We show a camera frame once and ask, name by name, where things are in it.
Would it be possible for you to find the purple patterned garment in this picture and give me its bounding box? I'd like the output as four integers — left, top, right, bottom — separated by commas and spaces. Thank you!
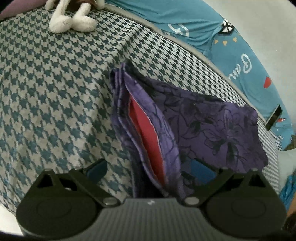
110, 61, 268, 198

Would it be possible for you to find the blue white houndstooth mat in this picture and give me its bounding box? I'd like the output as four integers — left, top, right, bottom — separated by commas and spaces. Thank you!
0, 4, 282, 212

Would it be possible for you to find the teal knitted scarf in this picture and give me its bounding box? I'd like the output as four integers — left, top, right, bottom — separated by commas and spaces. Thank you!
280, 174, 295, 211

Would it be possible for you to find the grey pillow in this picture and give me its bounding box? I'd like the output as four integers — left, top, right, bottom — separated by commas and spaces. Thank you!
278, 149, 296, 191

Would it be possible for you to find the black smartphone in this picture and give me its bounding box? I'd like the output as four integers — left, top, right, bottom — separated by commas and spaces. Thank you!
265, 104, 282, 131

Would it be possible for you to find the blue cartoon print bedsheet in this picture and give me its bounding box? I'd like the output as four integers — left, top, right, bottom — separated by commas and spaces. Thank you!
107, 0, 295, 150

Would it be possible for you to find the beige bunny plush toy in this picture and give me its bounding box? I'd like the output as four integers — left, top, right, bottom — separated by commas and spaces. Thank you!
45, 0, 105, 34

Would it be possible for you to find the pink moon plush toy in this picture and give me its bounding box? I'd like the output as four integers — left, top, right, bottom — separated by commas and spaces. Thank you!
1, 0, 46, 20

